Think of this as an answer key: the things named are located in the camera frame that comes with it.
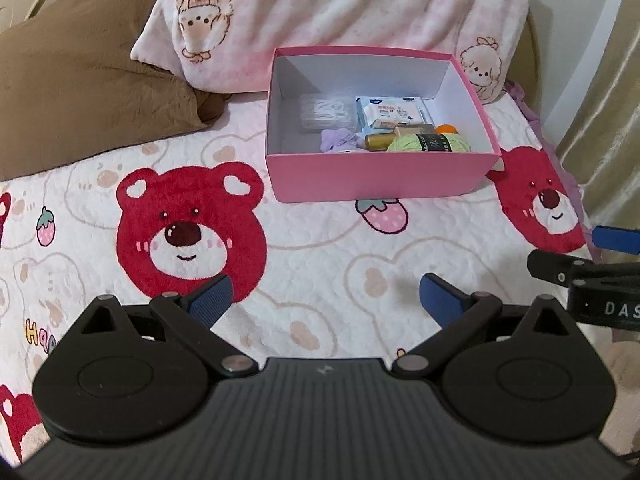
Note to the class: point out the brown pillow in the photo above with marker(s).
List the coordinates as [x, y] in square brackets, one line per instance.
[75, 85]

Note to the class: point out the beige foundation bottle gold cap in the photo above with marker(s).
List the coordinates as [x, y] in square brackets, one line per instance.
[377, 141]

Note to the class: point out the beige fuzzy cloth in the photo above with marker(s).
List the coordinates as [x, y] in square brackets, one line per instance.
[625, 385]

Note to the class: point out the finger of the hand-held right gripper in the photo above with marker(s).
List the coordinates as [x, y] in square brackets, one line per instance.
[555, 265]
[615, 239]

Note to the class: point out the purple plush toy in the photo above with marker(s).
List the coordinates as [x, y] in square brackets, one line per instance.
[335, 140]

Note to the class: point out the gold satin curtain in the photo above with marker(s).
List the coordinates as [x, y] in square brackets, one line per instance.
[610, 110]

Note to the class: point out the pink cardboard box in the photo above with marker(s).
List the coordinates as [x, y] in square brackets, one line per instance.
[375, 180]

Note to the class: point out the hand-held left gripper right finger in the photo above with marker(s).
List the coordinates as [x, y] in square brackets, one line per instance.
[440, 302]

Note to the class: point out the small white tissue packet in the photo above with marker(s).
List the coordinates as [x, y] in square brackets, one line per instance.
[395, 112]

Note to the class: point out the pink printed pillow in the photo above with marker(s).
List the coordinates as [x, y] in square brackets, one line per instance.
[325, 5]

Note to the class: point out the red bear printed blanket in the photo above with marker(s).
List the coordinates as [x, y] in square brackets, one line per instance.
[300, 260]

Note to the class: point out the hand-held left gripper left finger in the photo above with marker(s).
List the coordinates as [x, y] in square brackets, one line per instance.
[212, 302]

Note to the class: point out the orange makeup sponge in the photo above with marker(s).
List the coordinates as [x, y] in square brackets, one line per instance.
[445, 129]

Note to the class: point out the green yarn ball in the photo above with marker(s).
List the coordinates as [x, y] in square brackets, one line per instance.
[415, 144]

